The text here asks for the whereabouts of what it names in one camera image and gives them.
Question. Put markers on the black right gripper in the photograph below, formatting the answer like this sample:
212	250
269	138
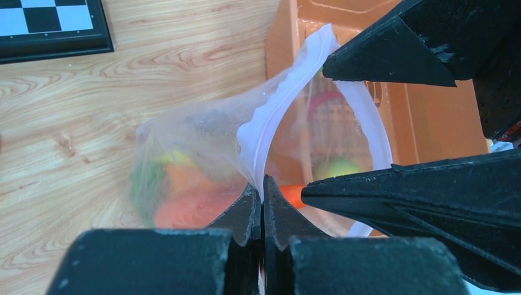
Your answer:
440	43

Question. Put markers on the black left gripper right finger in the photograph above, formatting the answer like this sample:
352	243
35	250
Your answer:
299	258

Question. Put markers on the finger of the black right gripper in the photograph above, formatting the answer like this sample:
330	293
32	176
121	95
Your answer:
470	204

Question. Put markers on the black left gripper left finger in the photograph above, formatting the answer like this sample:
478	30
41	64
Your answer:
222	258

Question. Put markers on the orange toy carrot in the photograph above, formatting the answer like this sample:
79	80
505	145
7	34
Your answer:
196	206

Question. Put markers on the orange tangerine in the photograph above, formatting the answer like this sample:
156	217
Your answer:
185	178

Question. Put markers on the green leafy toy vegetable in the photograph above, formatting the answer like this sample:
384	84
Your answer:
147	190

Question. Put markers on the yellow toy banana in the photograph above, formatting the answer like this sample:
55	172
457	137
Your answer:
175	157

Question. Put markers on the orange plastic basket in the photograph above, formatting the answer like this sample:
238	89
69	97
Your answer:
423	123

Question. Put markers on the clear zip top bag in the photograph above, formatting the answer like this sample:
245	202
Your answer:
229	139

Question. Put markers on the red chili pepper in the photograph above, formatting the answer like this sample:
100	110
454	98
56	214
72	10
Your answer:
317	100

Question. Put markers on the black grey chessboard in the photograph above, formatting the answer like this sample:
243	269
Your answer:
41	30

